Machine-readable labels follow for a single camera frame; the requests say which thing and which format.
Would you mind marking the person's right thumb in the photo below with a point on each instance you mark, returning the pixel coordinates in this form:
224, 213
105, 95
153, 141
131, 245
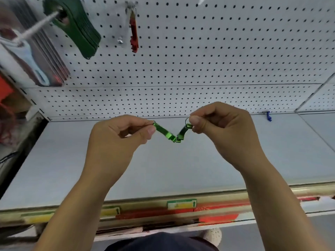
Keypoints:
200, 125

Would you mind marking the small blue clip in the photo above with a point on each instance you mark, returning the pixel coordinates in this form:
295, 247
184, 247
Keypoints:
268, 116

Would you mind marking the person's dark trousers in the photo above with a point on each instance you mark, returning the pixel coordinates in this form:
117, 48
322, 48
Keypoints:
162, 243

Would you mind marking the hanging row of carded packets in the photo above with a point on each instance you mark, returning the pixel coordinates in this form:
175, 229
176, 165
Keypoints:
31, 54

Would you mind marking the shelf edge price rail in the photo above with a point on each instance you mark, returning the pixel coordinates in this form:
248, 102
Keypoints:
157, 210

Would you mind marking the white shelf board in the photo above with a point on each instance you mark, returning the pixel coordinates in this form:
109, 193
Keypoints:
183, 167

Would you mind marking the white display peg hook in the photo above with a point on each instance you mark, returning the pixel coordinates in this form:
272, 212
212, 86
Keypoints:
34, 28

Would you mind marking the silver display peg hook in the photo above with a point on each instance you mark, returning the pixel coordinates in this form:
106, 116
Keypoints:
125, 13

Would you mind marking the red price label strip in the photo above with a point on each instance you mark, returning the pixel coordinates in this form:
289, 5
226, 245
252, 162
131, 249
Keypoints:
222, 207

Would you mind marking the white pegboard panel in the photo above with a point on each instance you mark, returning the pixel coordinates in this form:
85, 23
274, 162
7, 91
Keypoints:
209, 49

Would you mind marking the person's left hand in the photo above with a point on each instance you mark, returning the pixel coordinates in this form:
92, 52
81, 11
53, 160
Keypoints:
110, 143

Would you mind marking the person's white shoe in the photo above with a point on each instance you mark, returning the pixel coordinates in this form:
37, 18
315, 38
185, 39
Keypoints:
213, 237

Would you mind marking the yellow price label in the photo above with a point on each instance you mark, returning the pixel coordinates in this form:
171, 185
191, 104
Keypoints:
111, 212

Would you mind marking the red mesh bag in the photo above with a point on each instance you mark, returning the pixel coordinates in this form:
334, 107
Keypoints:
5, 122

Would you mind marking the person's right forearm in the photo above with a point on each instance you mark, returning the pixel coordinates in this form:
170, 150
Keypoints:
277, 206

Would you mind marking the person's left forearm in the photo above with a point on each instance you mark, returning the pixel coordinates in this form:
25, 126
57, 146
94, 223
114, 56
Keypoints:
83, 206

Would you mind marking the person's left thumb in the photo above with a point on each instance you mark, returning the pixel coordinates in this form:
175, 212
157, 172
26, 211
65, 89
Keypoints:
145, 134

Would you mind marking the hanging stack of green openers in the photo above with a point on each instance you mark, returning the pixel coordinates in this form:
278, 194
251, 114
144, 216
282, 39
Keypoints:
78, 28

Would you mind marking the white green price label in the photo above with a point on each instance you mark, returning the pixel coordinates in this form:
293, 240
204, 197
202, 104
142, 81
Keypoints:
182, 204

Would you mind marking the person's right hand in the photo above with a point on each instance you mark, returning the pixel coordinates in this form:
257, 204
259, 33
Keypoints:
230, 138

